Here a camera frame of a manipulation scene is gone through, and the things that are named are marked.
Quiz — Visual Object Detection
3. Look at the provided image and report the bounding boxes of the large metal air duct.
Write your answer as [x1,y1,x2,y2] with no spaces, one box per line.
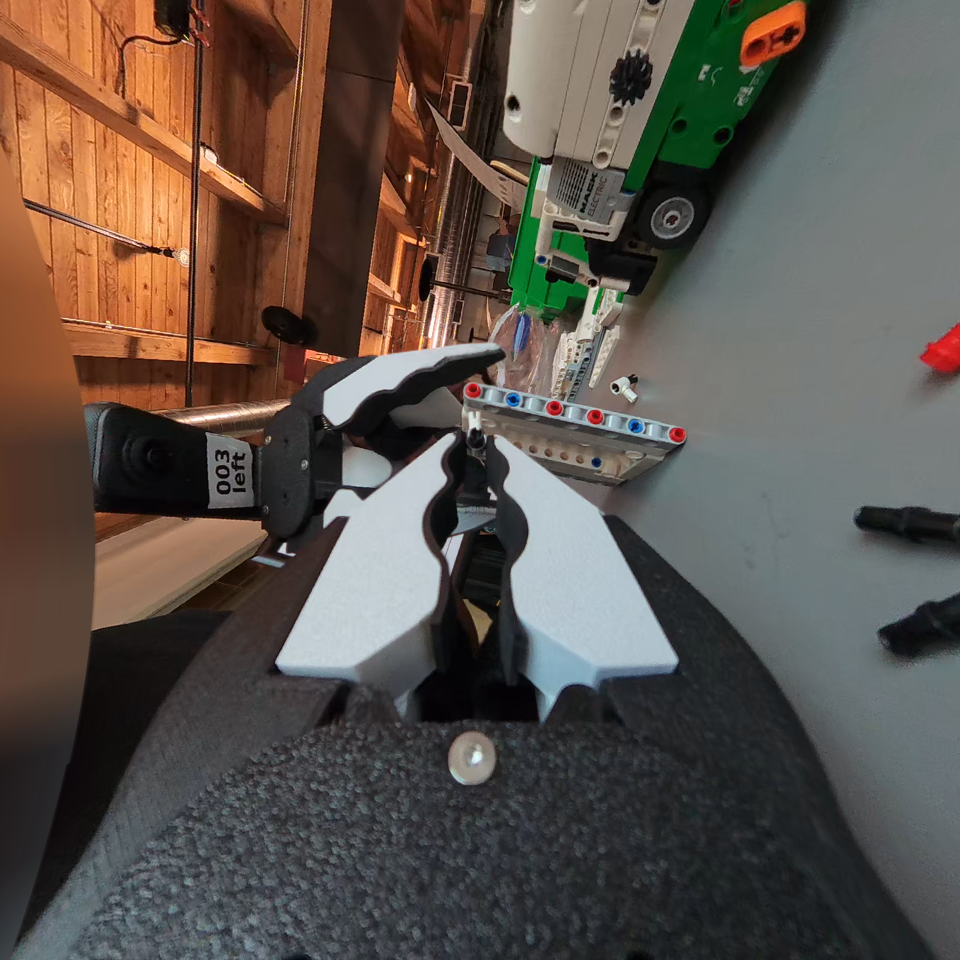
[150,399,299,438]

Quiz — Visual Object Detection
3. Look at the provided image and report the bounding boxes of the black lego axle pin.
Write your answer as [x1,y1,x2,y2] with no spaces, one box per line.
[877,591,960,659]
[853,505,960,546]

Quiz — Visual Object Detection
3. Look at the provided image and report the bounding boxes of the green plastic bin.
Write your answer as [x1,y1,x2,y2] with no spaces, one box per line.
[507,156,601,325]

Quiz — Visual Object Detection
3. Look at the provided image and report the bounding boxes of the red lego piece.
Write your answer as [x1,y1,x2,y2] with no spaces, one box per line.
[920,322,960,374]

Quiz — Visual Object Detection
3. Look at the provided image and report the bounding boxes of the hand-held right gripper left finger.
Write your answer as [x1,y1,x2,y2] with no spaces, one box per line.
[276,431,468,723]

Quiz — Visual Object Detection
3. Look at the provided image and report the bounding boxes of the black round ceiling lamp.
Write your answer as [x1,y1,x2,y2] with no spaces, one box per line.
[261,303,320,344]

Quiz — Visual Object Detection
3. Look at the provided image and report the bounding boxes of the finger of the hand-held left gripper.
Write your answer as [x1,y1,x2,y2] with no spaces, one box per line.
[322,342,509,440]
[324,384,466,528]

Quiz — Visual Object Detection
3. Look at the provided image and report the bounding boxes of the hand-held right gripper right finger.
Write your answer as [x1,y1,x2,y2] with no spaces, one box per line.
[486,435,681,717]

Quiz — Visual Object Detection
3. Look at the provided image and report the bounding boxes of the grey lego frame with pins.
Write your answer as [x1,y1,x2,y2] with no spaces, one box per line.
[461,381,688,489]

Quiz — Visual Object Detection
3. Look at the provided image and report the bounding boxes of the white poster board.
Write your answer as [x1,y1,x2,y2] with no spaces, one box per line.
[426,97,530,213]

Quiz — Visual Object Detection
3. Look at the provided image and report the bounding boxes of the white green lego truck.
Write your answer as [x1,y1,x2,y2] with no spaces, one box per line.
[501,0,813,298]

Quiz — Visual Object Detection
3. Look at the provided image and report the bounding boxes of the pile of white lego parts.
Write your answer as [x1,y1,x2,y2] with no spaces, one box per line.
[551,288,625,400]

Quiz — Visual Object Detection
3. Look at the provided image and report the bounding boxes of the black round lamp on pole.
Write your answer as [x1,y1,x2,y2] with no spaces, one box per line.
[414,251,515,303]

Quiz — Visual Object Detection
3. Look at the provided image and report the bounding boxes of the clear plastic bags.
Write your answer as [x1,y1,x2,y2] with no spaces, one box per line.
[487,306,564,393]

